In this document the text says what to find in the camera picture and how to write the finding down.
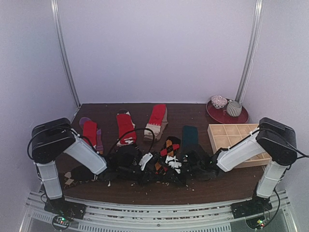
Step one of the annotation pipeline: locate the red purple sock pair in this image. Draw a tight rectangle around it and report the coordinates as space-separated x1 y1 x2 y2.
79 117 104 155

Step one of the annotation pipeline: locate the left black cable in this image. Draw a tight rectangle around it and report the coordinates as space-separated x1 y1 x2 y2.
105 128 155 160

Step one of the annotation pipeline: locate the red white patterned sock pair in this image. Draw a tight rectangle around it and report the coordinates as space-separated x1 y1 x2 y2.
116 109 137 146

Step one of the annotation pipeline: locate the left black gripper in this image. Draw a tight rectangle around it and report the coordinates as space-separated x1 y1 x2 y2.
119 165 160 188

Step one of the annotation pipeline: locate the black red yellow argyle sock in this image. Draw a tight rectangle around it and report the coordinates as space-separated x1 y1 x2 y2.
154 136 181 175

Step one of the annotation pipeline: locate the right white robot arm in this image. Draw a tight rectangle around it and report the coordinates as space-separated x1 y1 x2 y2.
169 117 297 214

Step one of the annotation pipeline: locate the black white striped sock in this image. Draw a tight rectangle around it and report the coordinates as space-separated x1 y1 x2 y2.
70 165 98 182

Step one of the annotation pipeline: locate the wooden compartment tray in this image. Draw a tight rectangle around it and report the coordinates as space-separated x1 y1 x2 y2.
207 124 271 168

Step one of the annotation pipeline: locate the red beige sock pair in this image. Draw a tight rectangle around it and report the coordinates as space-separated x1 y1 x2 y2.
146 104 168 142

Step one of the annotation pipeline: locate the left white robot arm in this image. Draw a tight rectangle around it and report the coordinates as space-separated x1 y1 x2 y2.
27 118 153 215

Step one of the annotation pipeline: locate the dark green christmas sock pair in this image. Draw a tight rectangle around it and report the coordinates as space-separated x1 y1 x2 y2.
181 125 198 154

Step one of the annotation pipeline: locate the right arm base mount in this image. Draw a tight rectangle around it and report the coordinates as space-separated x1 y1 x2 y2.
231 197 273 230

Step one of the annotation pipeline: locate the right aluminium frame post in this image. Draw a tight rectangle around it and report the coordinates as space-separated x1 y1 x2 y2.
235 0 263 104

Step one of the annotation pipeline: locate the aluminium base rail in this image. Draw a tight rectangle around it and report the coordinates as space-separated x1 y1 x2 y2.
18 190 300 232

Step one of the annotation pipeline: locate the grey striped cup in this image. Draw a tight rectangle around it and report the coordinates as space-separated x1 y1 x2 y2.
226 101 242 117

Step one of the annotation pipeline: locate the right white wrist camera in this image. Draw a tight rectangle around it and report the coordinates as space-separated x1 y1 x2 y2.
165 156 182 174

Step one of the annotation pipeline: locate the black cable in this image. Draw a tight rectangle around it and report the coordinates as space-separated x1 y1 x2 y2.
105 128 155 160
262 145 309 222

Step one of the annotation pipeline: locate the white dotted bowl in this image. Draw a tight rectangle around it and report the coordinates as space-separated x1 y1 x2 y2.
211 95 228 109

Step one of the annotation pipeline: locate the red round plate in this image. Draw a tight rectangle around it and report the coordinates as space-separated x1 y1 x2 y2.
206 101 249 124

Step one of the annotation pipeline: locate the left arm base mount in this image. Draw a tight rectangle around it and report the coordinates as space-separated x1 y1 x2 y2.
44 199 86 231

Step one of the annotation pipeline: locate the right black cable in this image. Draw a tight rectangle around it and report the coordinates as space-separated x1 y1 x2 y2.
262 145 309 222

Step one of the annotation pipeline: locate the aluminium frame post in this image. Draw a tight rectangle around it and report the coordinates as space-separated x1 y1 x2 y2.
235 0 263 104
50 0 81 108

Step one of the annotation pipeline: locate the left aluminium frame post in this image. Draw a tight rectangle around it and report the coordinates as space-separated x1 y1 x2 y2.
50 0 81 108

